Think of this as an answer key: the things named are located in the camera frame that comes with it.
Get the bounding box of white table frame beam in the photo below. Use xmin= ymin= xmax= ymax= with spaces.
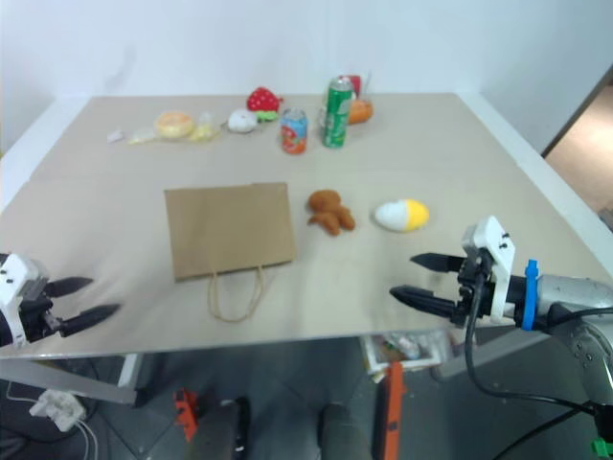
xmin=0 ymin=354 xmax=145 ymax=409

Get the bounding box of orange and black tool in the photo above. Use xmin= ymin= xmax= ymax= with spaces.
xmin=171 ymin=387 xmax=216 ymax=443

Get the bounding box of white power strip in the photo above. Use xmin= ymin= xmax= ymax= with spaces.
xmin=28 ymin=387 xmax=86 ymax=433

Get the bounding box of white and yellow egg plush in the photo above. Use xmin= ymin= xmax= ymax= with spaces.
xmin=374 ymin=197 xmax=431 ymax=235

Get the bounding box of grey table frame beam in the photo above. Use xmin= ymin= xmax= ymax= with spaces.
xmin=430 ymin=329 xmax=556 ymax=380

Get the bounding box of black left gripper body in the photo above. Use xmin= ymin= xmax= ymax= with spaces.
xmin=17 ymin=281 xmax=64 ymax=344

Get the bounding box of flat yellow toy in wrapper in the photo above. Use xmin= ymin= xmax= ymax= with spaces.
xmin=125 ymin=126 xmax=157 ymax=147

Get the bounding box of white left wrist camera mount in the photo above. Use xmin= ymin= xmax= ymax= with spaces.
xmin=0 ymin=253 xmax=51 ymax=350

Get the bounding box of green soda can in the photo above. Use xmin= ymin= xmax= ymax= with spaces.
xmin=321 ymin=77 xmax=356 ymax=150

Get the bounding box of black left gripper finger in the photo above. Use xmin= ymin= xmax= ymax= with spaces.
xmin=45 ymin=276 xmax=95 ymax=299
xmin=58 ymin=303 xmax=122 ymax=337

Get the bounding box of red and white plush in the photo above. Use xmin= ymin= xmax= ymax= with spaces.
xmin=336 ymin=73 xmax=367 ymax=102

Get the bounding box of small yellow plush in wrapper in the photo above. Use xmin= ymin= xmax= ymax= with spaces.
xmin=188 ymin=111 xmax=222 ymax=143

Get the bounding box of dark rounded shape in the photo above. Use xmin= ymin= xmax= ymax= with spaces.
xmin=231 ymin=396 xmax=253 ymax=454

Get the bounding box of blue ring on right arm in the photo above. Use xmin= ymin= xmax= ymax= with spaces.
xmin=521 ymin=259 xmax=542 ymax=332

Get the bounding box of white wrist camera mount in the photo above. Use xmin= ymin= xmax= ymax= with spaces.
xmin=0 ymin=253 xmax=51 ymax=350
xmin=461 ymin=215 xmax=517 ymax=323

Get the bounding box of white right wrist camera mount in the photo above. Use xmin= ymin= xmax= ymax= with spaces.
xmin=461 ymin=215 xmax=517 ymax=323

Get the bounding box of white round plush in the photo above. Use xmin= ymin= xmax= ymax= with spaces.
xmin=226 ymin=108 xmax=261 ymax=133

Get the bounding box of orange carrot plush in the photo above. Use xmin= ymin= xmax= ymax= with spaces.
xmin=346 ymin=97 xmax=375 ymax=127

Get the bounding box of brown fried chicken toy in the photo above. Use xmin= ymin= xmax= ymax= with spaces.
xmin=306 ymin=189 xmax=357 ymax=237

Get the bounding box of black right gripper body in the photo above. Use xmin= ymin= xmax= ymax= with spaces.
xmin=450 ymin=253 xmax=497 ymax=330

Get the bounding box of white box of clutter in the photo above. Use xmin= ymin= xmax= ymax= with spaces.
xmin=360 ymin=330 xmax=462 ymax=383

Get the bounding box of red strawberry plush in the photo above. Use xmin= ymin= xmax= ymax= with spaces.
xmin=245 ymin=85 xmax=285 ymax=124

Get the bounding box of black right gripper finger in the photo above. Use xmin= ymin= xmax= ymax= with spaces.
xmin=410 ymin=252 xmax=467 ymax=276
xmin=389 ymin=285 xmax=457 ymax=318

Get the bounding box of blue and red drink can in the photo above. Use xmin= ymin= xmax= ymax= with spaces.
xmin=279 ymin=107 xmax=308 ymax=156

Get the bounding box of brown paper bag with handles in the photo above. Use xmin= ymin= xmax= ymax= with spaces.
xmin=163 ymin=181 xmax=297 ymax=323

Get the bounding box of orange plastic tool handle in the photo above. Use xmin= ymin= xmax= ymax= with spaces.
xmin=374 ymin=361 xmax=408 ymax=460

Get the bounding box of orange donut plush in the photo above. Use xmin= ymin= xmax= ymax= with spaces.
xmin=153 ymin=110 xmax=196 ymax=142

